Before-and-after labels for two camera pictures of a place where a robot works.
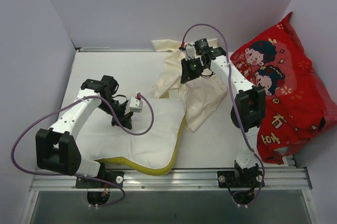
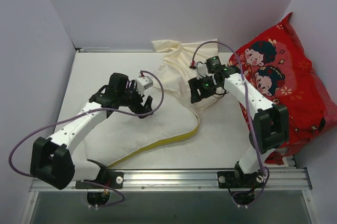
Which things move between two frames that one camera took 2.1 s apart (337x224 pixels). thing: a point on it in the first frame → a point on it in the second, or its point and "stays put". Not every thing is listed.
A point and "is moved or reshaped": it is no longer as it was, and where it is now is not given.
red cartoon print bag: [300, 105] stays put
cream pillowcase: [203, 95] is moved or reshaped
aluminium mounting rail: [279, 179] stays put
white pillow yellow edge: [103, 137] is moved or reshaped
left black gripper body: [122, 119] → [140, 101]
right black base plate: [239, 179] stays put
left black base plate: [115, 177] stays put
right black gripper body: [188, 71] → [198, 90]
